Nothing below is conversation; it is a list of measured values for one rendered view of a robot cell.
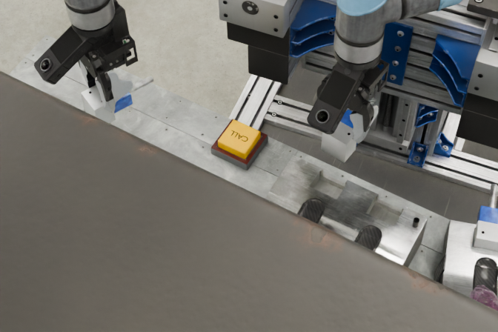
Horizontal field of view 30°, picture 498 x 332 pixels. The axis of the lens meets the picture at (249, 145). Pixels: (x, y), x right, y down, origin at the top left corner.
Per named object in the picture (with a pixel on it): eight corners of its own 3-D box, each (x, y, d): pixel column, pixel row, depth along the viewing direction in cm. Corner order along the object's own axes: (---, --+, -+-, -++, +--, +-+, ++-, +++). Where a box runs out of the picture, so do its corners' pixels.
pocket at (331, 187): (320, 178, 166) (321, 167, 163) (347, 191, 165) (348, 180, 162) (308, 198, 164) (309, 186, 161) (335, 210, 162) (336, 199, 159)
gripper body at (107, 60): (139, 64, 159) (131, 15, 149) (95, 87, 156) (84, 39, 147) (117, 37, 163) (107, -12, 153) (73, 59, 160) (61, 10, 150)
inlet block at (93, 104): (146, 78, 174) (143, 60, 169) (160, 95, 171) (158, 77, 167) (84, 110, 170) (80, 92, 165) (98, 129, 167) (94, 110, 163)
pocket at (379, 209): (375, 204, 163) (377, 193, 160) (402, 217, 161) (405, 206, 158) (363, 224, 161) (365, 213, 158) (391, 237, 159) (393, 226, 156)
